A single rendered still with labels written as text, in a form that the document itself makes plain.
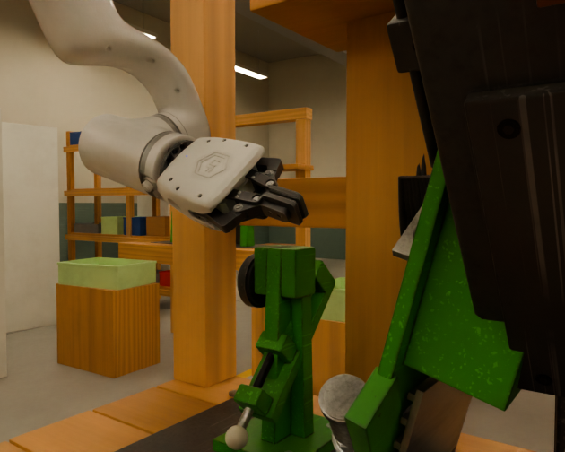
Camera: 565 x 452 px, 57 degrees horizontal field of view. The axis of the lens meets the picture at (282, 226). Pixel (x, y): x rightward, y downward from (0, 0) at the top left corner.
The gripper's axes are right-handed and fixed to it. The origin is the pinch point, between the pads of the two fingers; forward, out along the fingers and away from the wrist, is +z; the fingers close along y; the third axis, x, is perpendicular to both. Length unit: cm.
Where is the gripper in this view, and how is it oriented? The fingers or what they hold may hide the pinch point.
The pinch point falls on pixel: (285, 205)
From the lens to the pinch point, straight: 54.0
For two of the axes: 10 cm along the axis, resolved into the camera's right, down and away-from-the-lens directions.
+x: 2.6, 6.5, 7.1
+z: 7.9, 2.9, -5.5
